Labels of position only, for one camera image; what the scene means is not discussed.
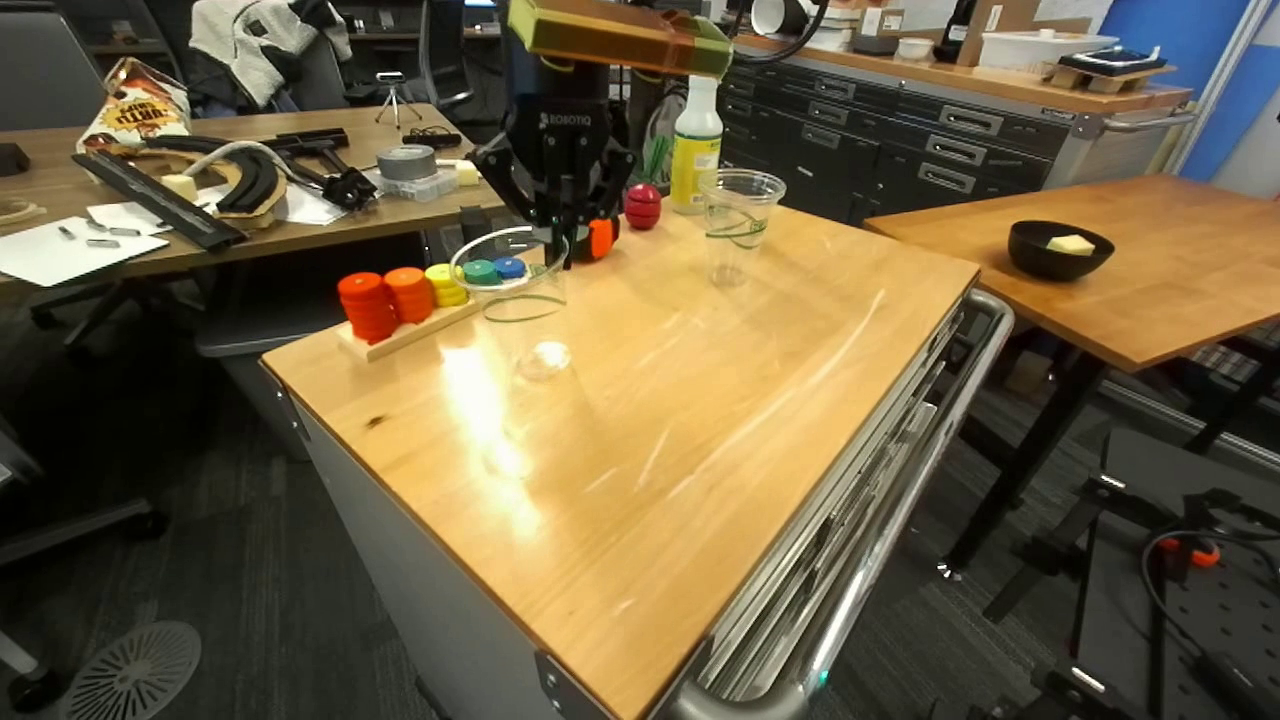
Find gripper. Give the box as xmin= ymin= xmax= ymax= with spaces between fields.
xmin=468 ymin=48 xmax=637 ymax=267

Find stack of yellow rings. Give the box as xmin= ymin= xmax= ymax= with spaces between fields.
xmin=424 ymin=262 xmax=470 ymax=309

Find stack of orange rings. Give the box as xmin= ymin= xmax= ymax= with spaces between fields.
xmin=383 ymin=265 xmax=437 ymax=326

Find stack of red-orange rings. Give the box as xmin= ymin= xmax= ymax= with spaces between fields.
xmin=336 ymin=271 xmax=399 ymax=345

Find red egg-shaped toy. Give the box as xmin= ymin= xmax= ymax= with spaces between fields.
xmin=623 ymin=182 xmax=664 ymax=232

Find plain clear plastic cup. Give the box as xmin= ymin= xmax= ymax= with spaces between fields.
xmin=449 ymin=225 xmax=573 ymax=382

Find clear plastic box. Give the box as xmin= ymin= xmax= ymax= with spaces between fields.
xmin=366 ymin=166 xmax=461 ymax=204

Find yellow spray bottle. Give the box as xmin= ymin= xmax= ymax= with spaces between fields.
xmin=669 ymin=75 xmax=725 ymax=216

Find clear cup with green print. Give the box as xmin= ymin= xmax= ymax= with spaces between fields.
xmin=697 ymin=168 xmax=789 ymax=290

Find small tripod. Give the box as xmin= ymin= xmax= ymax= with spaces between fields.
xmin=373 ymin=71 xmax=424 ymax=130

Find black clamp tool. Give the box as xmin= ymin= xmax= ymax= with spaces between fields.
xmin=262 ymin=127 xmax=380 ymax=212

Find wooden desk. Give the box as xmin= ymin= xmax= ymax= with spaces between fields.
xmin=0 ymin=102 xmax=513 ymax=351

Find tool cabinet with wood top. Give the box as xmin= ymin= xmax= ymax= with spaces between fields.
xmin=258 ymin=196 xmax=1017 ymax=720

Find curved black and wood pieces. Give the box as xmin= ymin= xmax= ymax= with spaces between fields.
xmin=143 ymin=134 xmax=289 ymax=232

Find office chair with jacket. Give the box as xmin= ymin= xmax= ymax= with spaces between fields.
xmin=186 ymin=0 xmax=355 ymax=113

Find black drawer cabinet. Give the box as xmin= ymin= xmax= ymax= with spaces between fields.
xmin=716 ymin=33 xmax=1198 ymax=228

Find long black bar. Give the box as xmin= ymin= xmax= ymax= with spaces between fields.
xmin=71 ymin=149 xmax=248 ymax=252

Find snack bag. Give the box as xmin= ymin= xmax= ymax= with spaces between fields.
xmin=76 ymin=57 xmax=193 ymax=157

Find black bowl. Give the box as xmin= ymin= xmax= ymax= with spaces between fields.
xmin=1006 ymin=219 xmax=1117 ymax=284

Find white paper sheet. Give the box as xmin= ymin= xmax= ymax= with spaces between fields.
xmin=0 ymin=214 xmax=172 ymax=290

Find white plastic bin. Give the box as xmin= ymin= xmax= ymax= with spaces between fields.
xmin=979 ymin=28 xmax=1121 ymax=74

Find grey office chair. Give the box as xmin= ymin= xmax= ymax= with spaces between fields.
xmin=0 ymin=0 xmax=109 ymax=133

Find black tray on wooden stand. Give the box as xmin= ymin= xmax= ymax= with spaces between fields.
xmin=1042 ymin=44 xmax=1178 ymax=97

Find wooden table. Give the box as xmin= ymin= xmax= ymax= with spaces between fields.
xmin=863 ymin=174 xmax=1280 ymax=576

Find orange clamp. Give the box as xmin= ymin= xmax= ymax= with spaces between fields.
xmin=1158 ymin=536 xmax=1223 ymax=571

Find grey duct tape roll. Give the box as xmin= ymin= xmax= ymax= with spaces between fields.
xmin=376 ymin=144 xmax=439 ymax=184

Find wooden ring toy board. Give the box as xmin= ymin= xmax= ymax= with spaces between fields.
xmin=335 ymin=297 xmax=482 ymax=364

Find chrome cabinet push handle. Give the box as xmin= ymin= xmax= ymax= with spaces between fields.
xmin=655 ymin=288 xmax=1017 ymax=720

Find black cable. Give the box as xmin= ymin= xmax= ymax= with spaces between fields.
xmin=1139 ymin=526 xmax=1280 ymax=706

